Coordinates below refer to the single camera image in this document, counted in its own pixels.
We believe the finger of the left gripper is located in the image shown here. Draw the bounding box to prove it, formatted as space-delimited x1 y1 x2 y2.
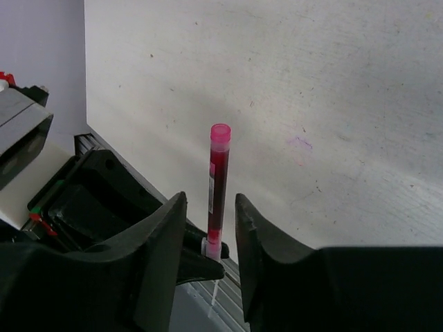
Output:
176 220 225 286

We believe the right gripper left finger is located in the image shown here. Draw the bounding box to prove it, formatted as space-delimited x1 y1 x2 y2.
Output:
1 192 187 331

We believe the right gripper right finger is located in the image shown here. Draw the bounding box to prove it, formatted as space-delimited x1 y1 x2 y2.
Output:
235 194 442 331

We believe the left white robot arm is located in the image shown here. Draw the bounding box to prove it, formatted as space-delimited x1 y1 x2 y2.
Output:
1 73 161 253

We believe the clear pen cap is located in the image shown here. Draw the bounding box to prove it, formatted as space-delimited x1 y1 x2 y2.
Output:
201 233 222 311

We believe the red pen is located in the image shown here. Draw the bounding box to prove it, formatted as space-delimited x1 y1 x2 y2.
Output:
208 123 231 244

